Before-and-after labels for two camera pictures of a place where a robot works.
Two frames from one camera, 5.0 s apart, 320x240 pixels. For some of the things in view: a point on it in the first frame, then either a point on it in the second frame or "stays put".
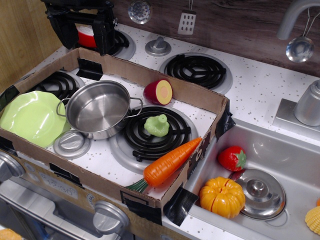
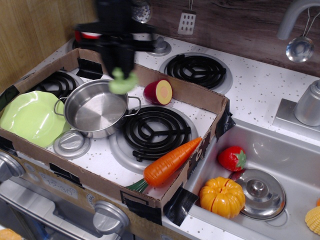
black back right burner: [205, 70] stays put
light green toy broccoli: [157, 125] -> [120, 84]
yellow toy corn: [312, 219] stays put
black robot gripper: [66, 13] -> [116, 45]
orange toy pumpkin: [223, 197] stays put
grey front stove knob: [71, 144] stays put
